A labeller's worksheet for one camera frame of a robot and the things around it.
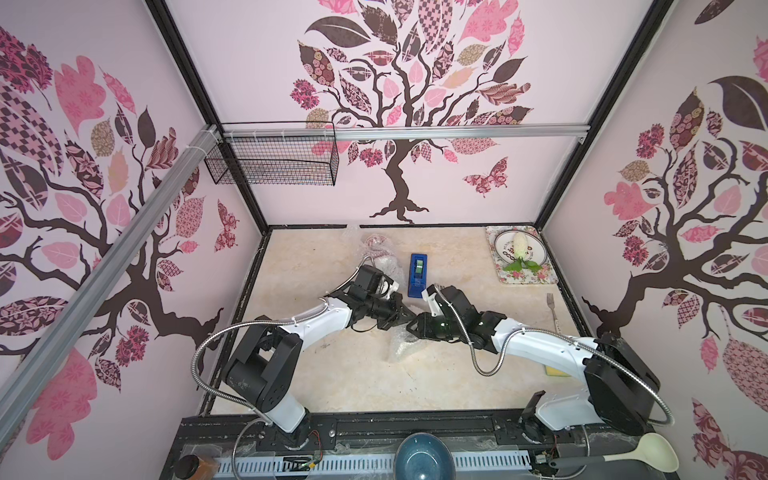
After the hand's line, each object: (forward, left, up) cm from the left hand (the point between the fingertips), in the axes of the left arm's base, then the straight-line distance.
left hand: (418, 322), depth 81 cm
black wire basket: (+49, +44, +23) cm, 70 cm away
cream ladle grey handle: (-29, -56, -11) cm, 64 cm away
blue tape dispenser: (+18, -1, -6) cm, 18 cm away
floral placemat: (+24, -49, -12) cm, 56 cm away
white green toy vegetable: (+35, -41, -7) cm, 54 cm away
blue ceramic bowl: (-30, 0, -11) cm, 32 cm away
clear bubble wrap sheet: (-5, +4, -5) cm, 8 cm away
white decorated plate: (+35, -41, -7) cm, 55 cm away
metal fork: (+13, -47, -12) cm, 50 cm away
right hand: (-1, +3, -1) cm, 3 cm away
